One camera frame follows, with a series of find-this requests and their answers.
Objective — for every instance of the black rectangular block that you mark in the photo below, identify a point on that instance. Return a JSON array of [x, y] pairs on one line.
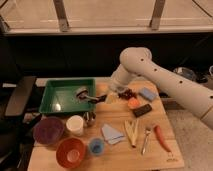
[[142, 110]]

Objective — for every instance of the purple bowl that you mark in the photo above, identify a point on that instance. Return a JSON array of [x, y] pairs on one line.
[[48, 131]]

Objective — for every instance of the metal shaker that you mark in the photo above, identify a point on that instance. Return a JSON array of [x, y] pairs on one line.
[[89, 118]]

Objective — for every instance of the red bowl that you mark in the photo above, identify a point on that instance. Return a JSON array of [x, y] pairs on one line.
[[70, 153]]

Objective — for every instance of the blue sponge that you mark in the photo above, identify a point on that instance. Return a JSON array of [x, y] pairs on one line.
[[147, 94]]

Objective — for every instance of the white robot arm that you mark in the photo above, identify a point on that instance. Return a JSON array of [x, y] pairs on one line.
[[137, 61]]

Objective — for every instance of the black office chair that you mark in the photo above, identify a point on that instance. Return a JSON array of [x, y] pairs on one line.
[[11, 126]]

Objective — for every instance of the orange carrot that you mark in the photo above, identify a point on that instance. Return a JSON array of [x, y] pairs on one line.
[[161, 139]]

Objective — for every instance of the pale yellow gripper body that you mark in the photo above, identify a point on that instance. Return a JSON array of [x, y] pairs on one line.
[[111, 97]]

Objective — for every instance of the blue folded cloth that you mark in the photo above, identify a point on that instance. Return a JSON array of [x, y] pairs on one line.
[[112, 135]]

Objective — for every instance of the black dish brush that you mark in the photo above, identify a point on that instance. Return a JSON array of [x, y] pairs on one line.
[[82, 94]]

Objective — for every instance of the white cup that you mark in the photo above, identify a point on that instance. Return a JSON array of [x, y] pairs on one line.
[[75, 124]]

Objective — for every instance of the green plastic tray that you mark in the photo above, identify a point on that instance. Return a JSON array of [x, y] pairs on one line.
[[59, 96]]

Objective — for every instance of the silver fork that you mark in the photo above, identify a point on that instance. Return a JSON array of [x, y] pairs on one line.
[[147, 133]]

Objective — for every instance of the small blue cup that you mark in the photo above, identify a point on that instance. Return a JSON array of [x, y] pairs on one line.
[[96, 146]]

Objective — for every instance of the metal bowl on shelf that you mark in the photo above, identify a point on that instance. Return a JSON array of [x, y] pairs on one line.
[[186, 73]]

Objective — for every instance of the dark red grapes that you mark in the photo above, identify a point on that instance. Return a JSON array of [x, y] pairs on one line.
[[127, 94]]

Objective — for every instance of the orange round fruit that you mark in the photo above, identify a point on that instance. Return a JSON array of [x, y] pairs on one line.
[[133, 103]]

